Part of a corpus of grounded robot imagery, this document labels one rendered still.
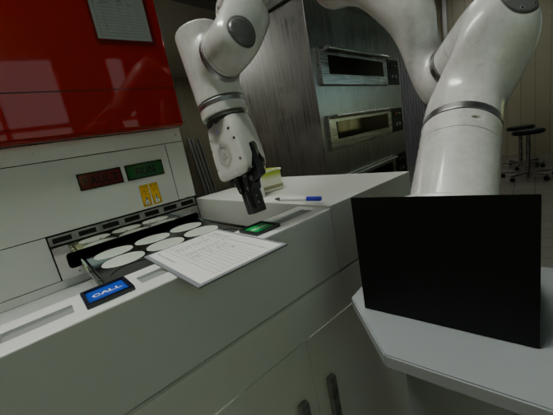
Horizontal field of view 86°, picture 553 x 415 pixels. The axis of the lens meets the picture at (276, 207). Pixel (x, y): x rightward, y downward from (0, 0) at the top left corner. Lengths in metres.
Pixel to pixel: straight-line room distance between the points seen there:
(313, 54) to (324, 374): 2.12
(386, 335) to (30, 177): 0.92
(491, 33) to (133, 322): 0.67
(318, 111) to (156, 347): 2.09
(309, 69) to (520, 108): 5.41
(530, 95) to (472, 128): 6.73
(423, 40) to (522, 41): 0.19
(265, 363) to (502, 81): 0.61
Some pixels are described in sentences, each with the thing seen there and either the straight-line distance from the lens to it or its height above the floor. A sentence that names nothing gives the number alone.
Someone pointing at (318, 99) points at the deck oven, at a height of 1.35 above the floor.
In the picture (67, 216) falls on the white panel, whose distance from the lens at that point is 1.02.
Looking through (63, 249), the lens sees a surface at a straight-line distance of 1.02.
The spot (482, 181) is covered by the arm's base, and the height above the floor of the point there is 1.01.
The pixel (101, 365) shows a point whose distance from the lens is 0.45.
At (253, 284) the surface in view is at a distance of 0.51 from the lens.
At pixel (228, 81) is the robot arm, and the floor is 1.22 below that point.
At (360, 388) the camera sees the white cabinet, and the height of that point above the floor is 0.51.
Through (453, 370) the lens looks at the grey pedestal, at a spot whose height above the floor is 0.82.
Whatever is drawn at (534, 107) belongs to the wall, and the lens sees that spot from 7.27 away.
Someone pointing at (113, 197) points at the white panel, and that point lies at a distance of 1.04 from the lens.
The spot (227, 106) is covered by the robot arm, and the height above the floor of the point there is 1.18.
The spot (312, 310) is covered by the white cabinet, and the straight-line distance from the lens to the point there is 0.63.
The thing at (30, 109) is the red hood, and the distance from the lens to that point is 0.99.
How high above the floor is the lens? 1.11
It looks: 13 degrees down
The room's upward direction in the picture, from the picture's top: 11 degrees counter-clockwise
